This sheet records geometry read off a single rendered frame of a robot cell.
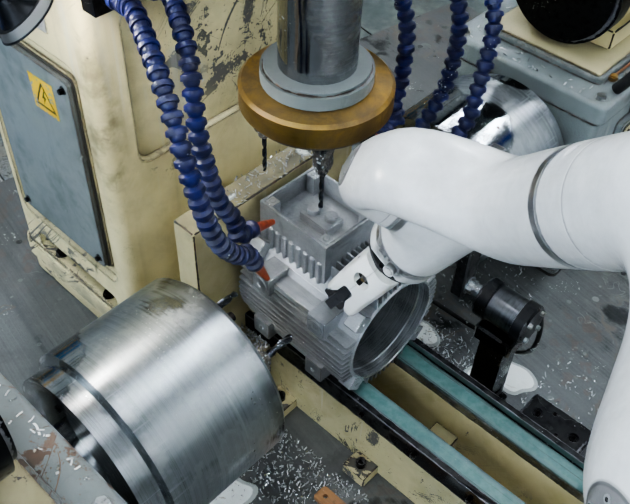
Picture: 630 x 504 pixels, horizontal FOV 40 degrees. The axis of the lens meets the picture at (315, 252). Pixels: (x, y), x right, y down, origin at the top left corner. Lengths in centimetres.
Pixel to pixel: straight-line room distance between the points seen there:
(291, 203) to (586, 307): 60
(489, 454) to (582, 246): 71
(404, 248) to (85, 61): 42
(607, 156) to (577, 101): 81
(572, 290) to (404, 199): 85
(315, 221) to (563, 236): 58
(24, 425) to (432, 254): 44
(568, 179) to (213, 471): 55
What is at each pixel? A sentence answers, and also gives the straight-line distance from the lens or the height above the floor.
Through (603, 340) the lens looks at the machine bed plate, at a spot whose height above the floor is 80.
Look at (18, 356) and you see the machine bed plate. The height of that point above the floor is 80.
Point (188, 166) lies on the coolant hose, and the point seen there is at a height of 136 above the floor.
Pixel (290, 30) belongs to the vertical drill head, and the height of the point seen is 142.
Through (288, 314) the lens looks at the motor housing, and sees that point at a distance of 112.
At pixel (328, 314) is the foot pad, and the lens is 107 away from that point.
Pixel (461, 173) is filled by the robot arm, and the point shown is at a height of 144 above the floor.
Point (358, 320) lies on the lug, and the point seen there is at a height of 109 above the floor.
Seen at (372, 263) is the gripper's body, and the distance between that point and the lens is 91.
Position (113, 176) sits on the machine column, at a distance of 111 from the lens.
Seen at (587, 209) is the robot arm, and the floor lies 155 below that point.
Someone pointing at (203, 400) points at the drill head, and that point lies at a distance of 93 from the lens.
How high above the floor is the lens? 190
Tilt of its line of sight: 46 degrees down
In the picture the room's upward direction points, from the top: 3 degrees clockwise
